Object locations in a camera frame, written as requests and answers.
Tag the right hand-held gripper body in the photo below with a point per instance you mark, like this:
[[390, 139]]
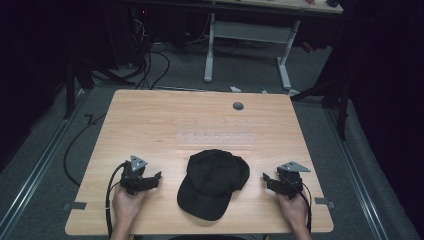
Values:
[[291, 180]]

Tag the metal floor rail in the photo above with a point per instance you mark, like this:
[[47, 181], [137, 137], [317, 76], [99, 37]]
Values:
[[36, 166], [356, 180]]

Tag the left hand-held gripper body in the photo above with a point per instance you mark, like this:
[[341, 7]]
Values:
[[133, 178]]

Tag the grey tape piece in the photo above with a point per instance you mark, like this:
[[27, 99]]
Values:
[[75, 206], [324, 201]]

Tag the person's right hand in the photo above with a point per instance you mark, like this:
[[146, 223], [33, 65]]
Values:
[[293, 210]]

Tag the black stand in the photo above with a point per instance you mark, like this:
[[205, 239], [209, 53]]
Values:
[[336, 90], [75, 80]]

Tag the white plug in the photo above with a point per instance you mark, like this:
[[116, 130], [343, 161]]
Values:
[[235, 89]]

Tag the red object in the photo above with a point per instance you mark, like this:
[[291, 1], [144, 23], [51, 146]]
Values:
[[307, 47]]

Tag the white-framed wooden desk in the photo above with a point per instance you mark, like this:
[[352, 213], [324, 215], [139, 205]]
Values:
[[250, 31]]

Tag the person's left hand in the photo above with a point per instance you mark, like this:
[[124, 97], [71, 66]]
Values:
[[126, 206]]

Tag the black baseball cap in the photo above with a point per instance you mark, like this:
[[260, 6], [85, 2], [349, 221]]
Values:
[[211, 185]]

